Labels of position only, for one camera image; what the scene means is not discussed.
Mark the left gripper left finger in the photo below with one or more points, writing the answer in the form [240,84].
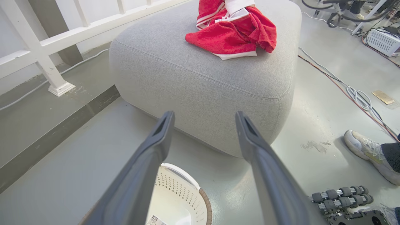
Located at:
[137,181]

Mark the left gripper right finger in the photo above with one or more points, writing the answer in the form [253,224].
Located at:
[275,187]

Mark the red clothing with white trim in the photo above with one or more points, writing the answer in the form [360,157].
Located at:
[234,34]

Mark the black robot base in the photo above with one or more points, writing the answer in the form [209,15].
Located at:
[359,218]

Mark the white perforated laundry basket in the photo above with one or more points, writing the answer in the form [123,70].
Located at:
[178,200]

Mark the light grey upholstered seat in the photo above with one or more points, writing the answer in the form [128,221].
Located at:
[193,81]

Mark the white sticker label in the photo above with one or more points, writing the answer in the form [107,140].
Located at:
[154,221]

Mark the black grey omni wheel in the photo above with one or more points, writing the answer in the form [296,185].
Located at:
[340,197]

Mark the white sneaker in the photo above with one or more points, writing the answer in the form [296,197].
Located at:
[365,147]

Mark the dark trouser leg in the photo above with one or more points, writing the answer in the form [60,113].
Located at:
[392,154]

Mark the gold flat plate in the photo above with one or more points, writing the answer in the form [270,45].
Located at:
[383,97]

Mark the white wooden railing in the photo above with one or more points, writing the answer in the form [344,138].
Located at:
[37,50]

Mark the grey pillar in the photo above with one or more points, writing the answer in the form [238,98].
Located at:
[59,18]

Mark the white vented box device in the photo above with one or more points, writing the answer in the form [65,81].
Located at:
[382,42]

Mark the white frame leg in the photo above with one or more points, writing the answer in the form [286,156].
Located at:
[368,17]

